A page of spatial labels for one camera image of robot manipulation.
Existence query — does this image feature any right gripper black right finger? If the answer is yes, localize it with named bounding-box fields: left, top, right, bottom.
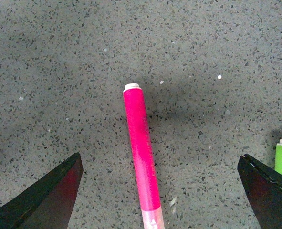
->
left=237, top=154, right=282, bottom=229

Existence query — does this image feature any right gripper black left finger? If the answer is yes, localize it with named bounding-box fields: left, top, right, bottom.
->
left=0, top=153, right=83, bottom=229

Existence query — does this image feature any pink marker pen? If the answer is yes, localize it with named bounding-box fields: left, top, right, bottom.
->
left=123, top=83, right=165, bottom=229

